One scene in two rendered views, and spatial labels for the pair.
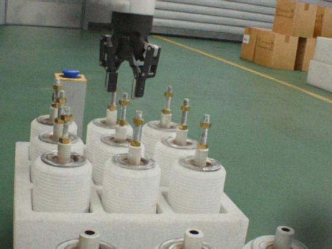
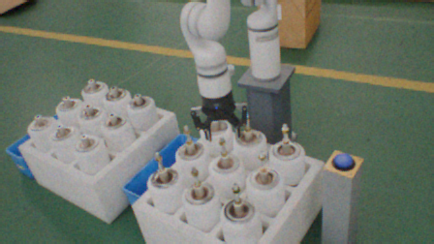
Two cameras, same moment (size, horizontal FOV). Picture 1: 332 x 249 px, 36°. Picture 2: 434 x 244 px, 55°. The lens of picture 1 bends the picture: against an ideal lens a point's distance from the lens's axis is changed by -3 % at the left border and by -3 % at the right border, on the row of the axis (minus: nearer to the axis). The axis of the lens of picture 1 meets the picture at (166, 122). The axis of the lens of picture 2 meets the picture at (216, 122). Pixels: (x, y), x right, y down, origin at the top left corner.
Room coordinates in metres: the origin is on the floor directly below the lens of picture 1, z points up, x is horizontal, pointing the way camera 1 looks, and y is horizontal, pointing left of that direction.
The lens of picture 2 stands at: (1.66, -0.36, 1.01)
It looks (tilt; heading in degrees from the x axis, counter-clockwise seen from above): 37 degrees down; 148
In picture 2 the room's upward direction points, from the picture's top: 10 degrees counter-clockwise
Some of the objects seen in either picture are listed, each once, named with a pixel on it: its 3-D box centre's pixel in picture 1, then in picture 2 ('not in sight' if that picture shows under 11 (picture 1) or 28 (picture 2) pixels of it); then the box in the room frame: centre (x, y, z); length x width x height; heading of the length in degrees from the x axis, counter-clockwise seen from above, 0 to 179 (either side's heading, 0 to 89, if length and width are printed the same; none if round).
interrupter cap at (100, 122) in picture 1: (110, 123); (264, 178); (1.07, 0.12, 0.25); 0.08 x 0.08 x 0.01
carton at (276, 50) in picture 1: (275, 49); not in sight; (4.65, -0.88, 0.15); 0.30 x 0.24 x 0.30; 23
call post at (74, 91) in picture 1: (64, 140); (340, 208); (1.21, 0.24, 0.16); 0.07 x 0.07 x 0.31; 17
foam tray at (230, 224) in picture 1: (112, 218); (232, 204); (0.96, 0.08, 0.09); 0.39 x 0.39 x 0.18; 17
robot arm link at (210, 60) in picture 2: not in sight; (203, 38); (0.95, 0.08, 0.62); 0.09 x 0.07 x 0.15; 9
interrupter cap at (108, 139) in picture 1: (120, 141); (226, 164); (0.95, 0.08, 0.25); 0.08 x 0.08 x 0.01
